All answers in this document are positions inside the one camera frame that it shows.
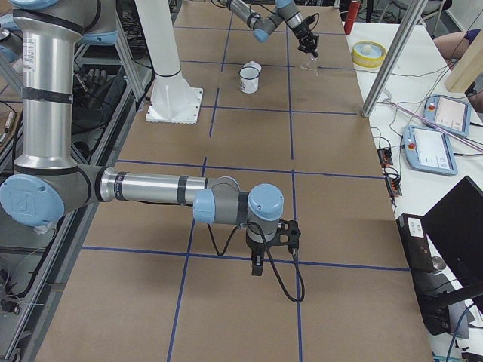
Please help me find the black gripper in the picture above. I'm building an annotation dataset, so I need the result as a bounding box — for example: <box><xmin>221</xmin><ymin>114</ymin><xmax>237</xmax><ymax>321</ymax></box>
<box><xmin>294</xmin><ymin>23</ymin><xmax>318</xmax><ymax>58</ymax></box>
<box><xmin>246</xmin><ymin>241</ymin><xmax>266</xmax><ymax>276</ymax></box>

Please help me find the clear glass funnel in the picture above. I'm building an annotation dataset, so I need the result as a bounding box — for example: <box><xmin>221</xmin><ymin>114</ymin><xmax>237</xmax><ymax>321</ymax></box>
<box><xmin>300</xmin><ymin>55</ymin><xmax>319</xmax><ymax>77</ymax></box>

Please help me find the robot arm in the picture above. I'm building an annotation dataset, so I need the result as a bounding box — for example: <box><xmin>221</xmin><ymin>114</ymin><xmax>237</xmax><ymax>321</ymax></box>
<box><xmin>212</xmin><ymin>0</ymin><xmax>319</xmax><ymax>59</ymax></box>
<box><xmin>1</xmin><ymin>1</ymin><xmax>284</xmax><ymax>275</ymax></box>

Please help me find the yellow rimmed bowl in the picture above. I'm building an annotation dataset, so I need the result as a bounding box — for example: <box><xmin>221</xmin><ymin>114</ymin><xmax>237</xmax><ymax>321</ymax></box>
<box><xmin>351</xmin><ymin>41</ymin><xmax>387</xmax><ymax>69</ymax></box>

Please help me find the red cylinder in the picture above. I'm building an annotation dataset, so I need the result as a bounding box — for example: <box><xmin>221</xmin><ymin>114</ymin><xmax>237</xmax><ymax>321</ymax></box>
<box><xmin>344</xmin><ymin>0</ymin><xmax>361</xmax><ymax>35</ymax></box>

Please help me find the white enamel mug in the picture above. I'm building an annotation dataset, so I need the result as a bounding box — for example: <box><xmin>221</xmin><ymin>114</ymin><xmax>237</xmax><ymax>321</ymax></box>
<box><xmin>238</xmin><ymin>66</ymin><xmax>260</xmax><ymax>94</ymax></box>

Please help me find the brown paper table cover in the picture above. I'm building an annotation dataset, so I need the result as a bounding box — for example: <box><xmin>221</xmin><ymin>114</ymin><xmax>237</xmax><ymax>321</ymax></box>
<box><xmin>36</xmin><ymin>2</ymin><xmax>432</xmax><ymax>361</ymax></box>

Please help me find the far orange black adapter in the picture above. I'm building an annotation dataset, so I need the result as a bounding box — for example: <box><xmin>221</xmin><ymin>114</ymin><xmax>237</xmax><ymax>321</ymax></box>
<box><xmin>376</xmin><ymin>136</ymin><xmax>393</xmax><ymax>167</ymax></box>

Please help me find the orange black adapter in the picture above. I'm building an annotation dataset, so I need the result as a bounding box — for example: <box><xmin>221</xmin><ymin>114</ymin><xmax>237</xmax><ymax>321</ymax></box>
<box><xmin>383</xmin><ymin>167</ymin><xmax>402</xmax><ymax>197</ymax></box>
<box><xmin>376</xmin><ymin>136</ymin><xmax>393</xmax><ymax>167</ymax></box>

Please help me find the seated person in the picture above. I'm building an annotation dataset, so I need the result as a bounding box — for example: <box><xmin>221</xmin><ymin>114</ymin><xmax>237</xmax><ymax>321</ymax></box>
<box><xmin>434</xmin><ymin>29</ymin><xmax>481</xmax><ymax>65</ymax></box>

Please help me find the near teach pendant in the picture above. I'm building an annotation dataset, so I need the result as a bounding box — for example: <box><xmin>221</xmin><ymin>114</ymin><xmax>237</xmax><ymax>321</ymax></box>
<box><xmin>402</xmin><ymin>125</ymin><xmax>458</xmax><ymax>176</ymax></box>

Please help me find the teach pendant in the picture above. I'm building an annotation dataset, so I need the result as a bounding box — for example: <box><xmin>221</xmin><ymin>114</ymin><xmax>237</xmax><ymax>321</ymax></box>
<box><xmin>402</xmin><ymin>125</ymin><xmax>458</xmax><ymax>176</ymax></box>
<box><xmin>424</xmin><ymin>94</ymin><xmax>471</xmax><ymax>137</ymax></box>

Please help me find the near orange black adapter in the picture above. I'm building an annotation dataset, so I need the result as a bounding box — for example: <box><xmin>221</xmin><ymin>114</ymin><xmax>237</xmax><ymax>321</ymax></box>
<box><xmin>383</xmin><ymin>167</ymin><xmax>402</xmax><ymax>197</ymax></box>

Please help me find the far teach pendant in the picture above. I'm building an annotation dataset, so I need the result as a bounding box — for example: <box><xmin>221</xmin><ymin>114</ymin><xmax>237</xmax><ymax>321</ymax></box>
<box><xmin>424</xmin><ymin>94</ymin><xmax>471</xmax><ymax>137</ymax></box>

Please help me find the black computer box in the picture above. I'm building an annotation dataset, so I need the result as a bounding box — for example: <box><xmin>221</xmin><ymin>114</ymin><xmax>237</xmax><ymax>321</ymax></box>
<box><xmin>396</xmin><ymin>213</ymin><xmax>435</xmax><ymax>273</ymax></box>

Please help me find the black monitor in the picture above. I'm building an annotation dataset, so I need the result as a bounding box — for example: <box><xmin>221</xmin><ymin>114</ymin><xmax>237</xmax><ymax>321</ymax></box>
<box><xmin>423</xmin><ymin>176</ymin><xmax>482</xmax><ymax>309</ymax></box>

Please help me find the black camera cable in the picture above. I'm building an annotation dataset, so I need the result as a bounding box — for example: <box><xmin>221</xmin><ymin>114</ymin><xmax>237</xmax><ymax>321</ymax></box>
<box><xmin>206</xmin><ymin>220</ymin><xmax>306</xmax><ymax>303</ymax></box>

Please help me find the aluminium frame post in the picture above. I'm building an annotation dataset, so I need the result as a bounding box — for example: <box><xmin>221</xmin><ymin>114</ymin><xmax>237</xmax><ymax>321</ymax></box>
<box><xmin>361</xmin><ymin>0</ymin><xmax>428</xmax><ymax>118</ymax></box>

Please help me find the white camera stand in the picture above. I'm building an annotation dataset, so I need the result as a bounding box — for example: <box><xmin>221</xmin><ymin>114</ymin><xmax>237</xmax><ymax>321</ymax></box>
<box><xmin>135</xmin><ymin>0</ymin><xmax>203</xmax><ymax>124</ymax></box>

